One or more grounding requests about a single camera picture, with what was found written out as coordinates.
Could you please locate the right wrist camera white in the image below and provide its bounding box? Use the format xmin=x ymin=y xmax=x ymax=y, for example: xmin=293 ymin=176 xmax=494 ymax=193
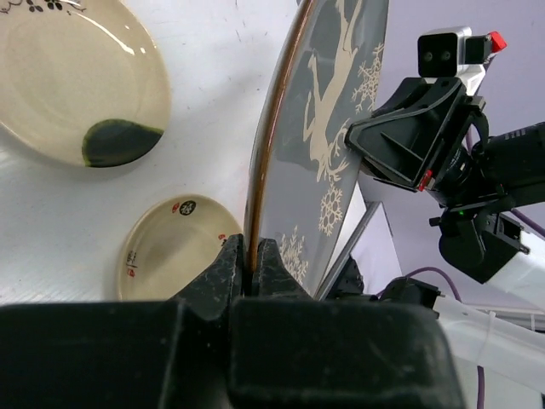
xmin=417 ymin=26 xmax=508 ymax=96

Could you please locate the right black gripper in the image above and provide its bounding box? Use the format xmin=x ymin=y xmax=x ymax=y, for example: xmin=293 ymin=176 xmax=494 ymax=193
xmin=346 ymin=78 xmax=510 ymax=205

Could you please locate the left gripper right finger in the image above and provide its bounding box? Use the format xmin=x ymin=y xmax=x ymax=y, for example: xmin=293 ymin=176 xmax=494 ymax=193
xmin=250 ymin=239 xmax=311 ymax=300

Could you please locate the grey deer snowflake plate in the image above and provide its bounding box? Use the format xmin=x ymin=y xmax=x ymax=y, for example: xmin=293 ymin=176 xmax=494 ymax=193
xmin=244 ymin=1 xmax=388 ymax=295

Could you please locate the cream plate with red marks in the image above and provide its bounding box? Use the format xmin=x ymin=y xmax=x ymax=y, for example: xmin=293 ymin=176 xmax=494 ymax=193
xmin=117 ymin=194 xmax=242 ymax=301

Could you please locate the cream bowl with dark patch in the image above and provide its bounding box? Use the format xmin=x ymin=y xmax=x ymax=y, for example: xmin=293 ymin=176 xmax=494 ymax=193
xmin=1 ymin=1 xmax=171 ymax=168

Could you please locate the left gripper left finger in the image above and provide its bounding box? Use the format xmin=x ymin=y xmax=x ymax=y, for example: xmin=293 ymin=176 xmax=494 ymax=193
xmin=170 ymin=233 xmax=244 ymax=324

